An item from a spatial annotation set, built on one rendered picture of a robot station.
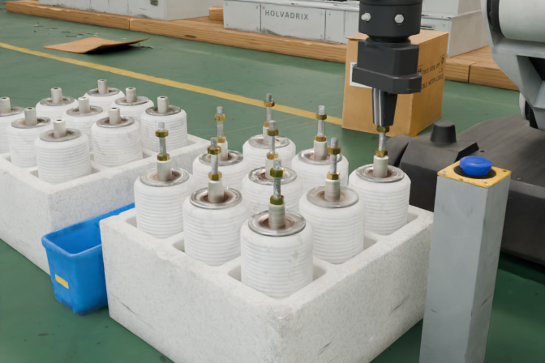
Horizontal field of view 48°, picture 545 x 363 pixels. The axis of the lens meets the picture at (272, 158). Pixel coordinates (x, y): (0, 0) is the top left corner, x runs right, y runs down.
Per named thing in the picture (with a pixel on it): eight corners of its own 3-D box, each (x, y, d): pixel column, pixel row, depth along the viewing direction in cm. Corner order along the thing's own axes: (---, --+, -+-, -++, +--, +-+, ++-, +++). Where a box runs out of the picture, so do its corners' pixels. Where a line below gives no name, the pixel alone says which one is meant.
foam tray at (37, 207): (122, 173, 165) (116, 108, 159) (217, 217, 139) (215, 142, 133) (-27, 219, 138) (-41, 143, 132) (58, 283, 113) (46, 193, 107)
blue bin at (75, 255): (178, 238, 129) (175, 186, 125) (213, 256, 122) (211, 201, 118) (46, 296, 109) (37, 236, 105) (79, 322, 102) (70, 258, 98)
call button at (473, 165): (466, 167, 83) (468, 152, 82) (495, 174, 80) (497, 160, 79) (452, 175, 80) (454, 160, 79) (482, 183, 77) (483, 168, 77)
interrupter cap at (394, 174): (400, 168, 100) (400, 164, 99) (408, 185, 92) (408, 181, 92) (353, 167, 100) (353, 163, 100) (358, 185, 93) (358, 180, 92)
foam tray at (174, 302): (268, 237, 130) (268, 158, 124) (433, 309, 105) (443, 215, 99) (109, 317, 103) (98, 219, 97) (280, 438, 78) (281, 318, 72)
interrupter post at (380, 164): (386, 173, 97) (388, 154, 96) (388, 179, 95) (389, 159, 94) (371, 172, 97) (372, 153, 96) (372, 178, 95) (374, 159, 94)
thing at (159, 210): (143, 299, 96) (133, 192, 89) (140, 268, 104) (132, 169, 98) (203, 291, 98) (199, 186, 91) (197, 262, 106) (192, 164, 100)
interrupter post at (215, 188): (204, 202, 87) (203, 181, 85) (212, 196, 89) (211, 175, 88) (220, 205, 86) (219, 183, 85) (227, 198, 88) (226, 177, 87)
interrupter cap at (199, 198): (180, 207, 85) (179, 202, 85) (203, 187, 92) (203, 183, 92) (230, 215, 83) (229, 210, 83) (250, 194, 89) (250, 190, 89)
